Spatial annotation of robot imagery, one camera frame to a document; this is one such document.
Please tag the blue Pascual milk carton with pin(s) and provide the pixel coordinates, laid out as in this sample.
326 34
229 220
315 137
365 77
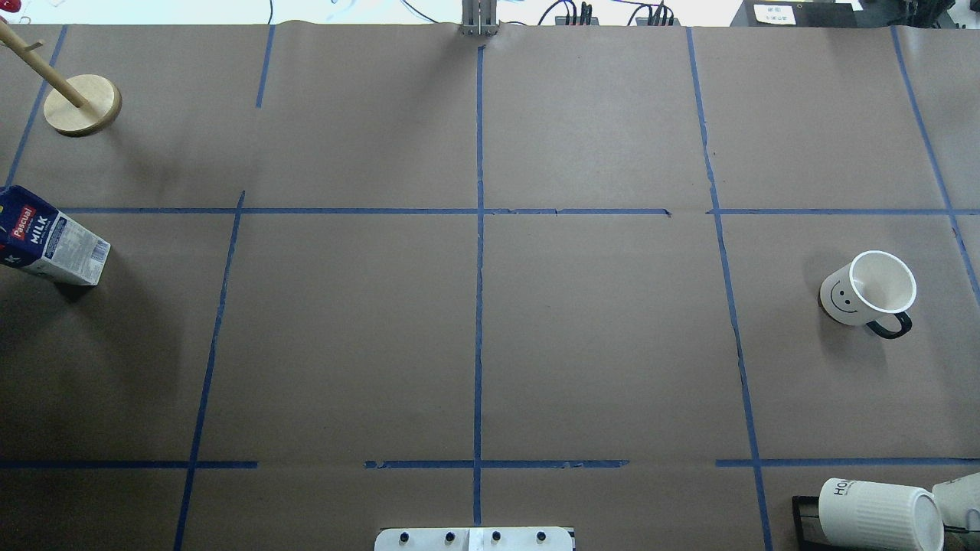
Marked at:
38 238

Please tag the white ribbed HOME mug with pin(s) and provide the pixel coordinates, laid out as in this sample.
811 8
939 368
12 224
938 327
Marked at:
872 516

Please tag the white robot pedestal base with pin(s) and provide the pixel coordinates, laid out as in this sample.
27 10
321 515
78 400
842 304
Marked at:
477 538

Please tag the grey aluminium frame post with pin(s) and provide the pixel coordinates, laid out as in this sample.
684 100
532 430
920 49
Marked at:
479 17

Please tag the white smiley mug black handle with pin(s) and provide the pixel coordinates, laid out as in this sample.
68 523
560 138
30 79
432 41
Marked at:
875 289

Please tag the wooden mug tree stand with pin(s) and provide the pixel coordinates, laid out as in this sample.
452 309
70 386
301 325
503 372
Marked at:
76 106

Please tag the black wire mug rack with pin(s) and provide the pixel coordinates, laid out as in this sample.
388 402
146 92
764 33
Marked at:
809 534

